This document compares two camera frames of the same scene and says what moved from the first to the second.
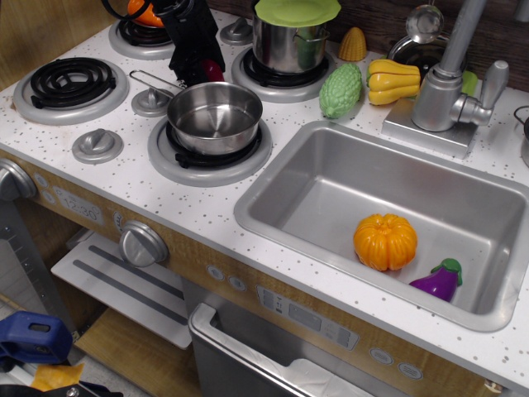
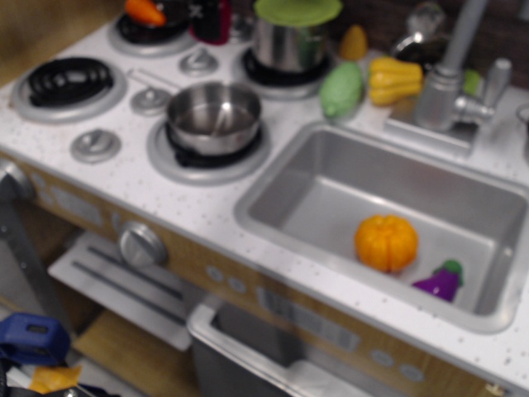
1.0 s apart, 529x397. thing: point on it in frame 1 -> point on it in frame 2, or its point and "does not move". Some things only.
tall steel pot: (288, 49) does not move
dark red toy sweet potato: (213, 70) -> (226, 19)
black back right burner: (283, 79) does not move
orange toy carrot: (148, 16) does not move
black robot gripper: (191, 27) -> (199, 10)
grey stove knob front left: (97, 146) does not move
